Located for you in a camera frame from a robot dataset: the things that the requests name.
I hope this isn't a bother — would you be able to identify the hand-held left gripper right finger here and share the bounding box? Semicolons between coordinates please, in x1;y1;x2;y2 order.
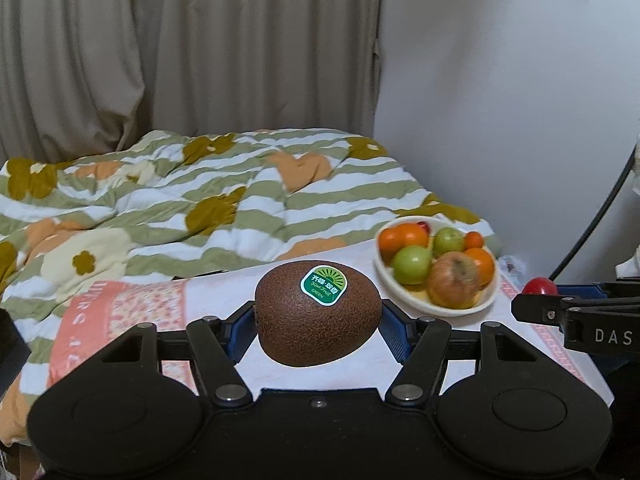
380;298;547;404

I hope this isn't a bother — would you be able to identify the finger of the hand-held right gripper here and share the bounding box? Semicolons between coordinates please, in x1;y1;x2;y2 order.
554;277;640;297
511;293;640;327

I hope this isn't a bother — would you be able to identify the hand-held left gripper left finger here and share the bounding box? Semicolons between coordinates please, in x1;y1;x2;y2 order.
95;301;259;406

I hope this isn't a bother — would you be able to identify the cream oval bowl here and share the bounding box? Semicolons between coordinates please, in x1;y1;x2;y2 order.
374;216;498;316

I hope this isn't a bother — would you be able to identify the brown kiwi with green sticker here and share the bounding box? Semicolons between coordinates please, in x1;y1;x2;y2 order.
254;261;382;367

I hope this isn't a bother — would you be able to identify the green jujube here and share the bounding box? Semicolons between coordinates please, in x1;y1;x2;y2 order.
391;245;433;286
432;227;466;259

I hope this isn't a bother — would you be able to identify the wrinkled red-yellow apple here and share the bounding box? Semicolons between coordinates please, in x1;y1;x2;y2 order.
426;251;481;309

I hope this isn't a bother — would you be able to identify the large orange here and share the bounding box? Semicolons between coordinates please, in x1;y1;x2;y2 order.
377;223;431;268

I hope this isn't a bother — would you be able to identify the pink floral printed cloth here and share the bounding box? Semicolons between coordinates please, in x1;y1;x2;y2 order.
47;237;615;406

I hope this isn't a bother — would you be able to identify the green striped floral blanket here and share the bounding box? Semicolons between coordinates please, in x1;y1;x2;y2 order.
0;129;503;446

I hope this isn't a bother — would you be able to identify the black box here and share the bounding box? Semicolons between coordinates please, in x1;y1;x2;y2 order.
0;310;28;401

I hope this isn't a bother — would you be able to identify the beige curtain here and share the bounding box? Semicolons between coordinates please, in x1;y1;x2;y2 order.
0;0;386;163

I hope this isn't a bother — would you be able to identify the black cable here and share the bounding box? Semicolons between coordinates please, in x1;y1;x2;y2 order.
549;147;640;281

